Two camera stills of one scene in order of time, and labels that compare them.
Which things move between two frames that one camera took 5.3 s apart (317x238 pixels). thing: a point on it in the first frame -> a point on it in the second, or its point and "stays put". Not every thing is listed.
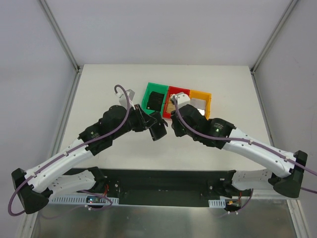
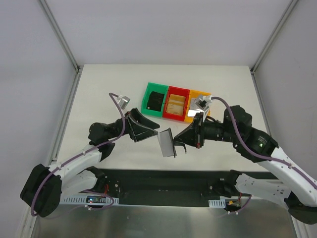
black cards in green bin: (155, 101) stays put
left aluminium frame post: (61, 35) stays put
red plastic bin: (172, 90) stays put
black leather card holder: (158, 130) -> (166, 143)
